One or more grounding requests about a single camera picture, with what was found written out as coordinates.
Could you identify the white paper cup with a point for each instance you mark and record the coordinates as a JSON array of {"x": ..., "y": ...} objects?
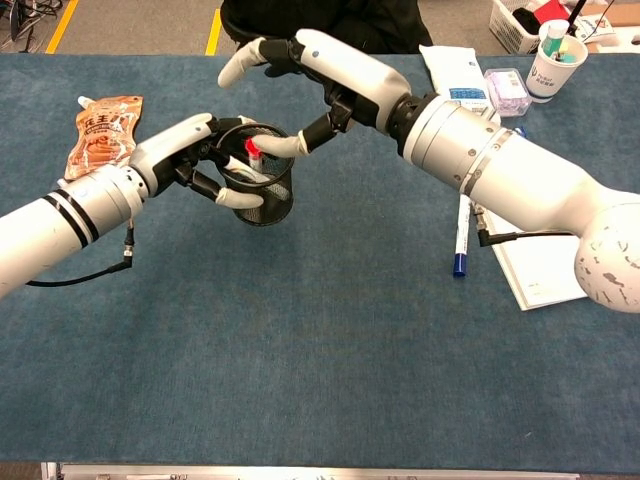
[{"x": 547, "y": 80}]

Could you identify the brown cardboard box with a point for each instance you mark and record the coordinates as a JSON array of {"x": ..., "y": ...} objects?
[{"x": 617, "y": 17}]

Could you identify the white notebook yellow spine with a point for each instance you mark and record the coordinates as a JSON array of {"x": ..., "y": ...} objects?
[{"x": 540, "y": 270}]

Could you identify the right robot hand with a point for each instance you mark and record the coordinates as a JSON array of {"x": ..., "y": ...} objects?
[{"x": 360, "y": 75}]

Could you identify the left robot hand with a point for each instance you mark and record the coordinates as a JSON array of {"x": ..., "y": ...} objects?
[{"x": 165, "y": 155}]

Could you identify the white plastic basket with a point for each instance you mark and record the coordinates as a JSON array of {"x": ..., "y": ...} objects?
[{"x": 510, "y": 30}]

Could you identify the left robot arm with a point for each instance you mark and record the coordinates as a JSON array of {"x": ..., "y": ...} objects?
[{"x": 55, "y": 225}]

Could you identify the black mesh pen cup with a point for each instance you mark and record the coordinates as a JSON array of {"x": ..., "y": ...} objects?
[{"x": 272, "y": 205}]

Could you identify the blue capped white marker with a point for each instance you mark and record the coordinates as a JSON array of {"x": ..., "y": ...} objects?
[{"x": 462, "y": 240}]

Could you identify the red capped white marker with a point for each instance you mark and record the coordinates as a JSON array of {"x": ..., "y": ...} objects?
[{"x": 256, "y": 161}]

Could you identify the white snack bag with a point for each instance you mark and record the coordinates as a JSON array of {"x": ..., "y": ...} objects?
[{"x": 450, "y": 70}]

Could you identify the black capped white marker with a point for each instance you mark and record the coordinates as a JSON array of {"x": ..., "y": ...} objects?
[{"x": 245, "y": 172}]

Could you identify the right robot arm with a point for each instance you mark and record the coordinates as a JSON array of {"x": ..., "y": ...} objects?
[{"x": 525, "y": 175}]

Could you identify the clear purple plastic box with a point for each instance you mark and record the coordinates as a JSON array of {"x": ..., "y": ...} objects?
[{"x": 507, "y": 92}]

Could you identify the black round stool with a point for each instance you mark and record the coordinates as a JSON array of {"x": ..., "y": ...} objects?
[{"x": 235, "y": 30}]

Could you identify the person in black clothes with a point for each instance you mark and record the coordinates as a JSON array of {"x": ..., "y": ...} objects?
[{"x": 380, "y": 20}]

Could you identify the aluminium table edge rail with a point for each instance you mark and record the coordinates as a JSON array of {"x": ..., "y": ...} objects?
[{"x": 300, "y": 472}]

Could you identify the orange peanut butter pouch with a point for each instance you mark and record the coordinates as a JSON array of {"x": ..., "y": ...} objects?
[{"x": 100, "y": 135}]

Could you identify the green white tube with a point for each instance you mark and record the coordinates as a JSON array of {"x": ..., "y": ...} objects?
[{"x": 552, "y": 32}]

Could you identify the blue Oreo cookie pack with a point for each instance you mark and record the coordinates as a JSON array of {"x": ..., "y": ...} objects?
[{"x": 520, "y": 131}]

